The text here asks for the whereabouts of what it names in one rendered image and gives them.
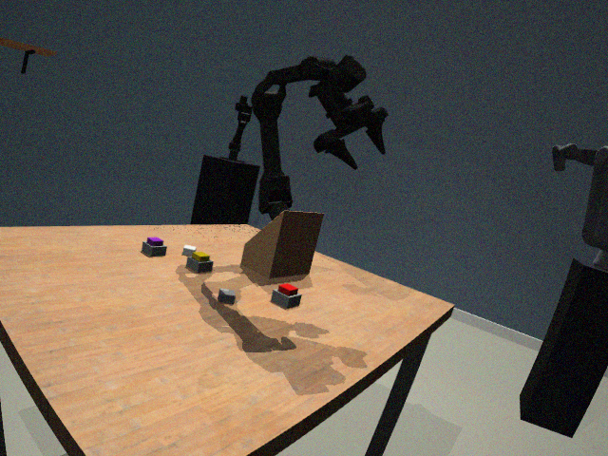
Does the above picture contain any purple button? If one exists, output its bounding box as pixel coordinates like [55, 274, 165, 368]
[142, 237, 167, 257]

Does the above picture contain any red button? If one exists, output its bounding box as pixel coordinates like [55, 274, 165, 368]
[271, 283, 302, 309]

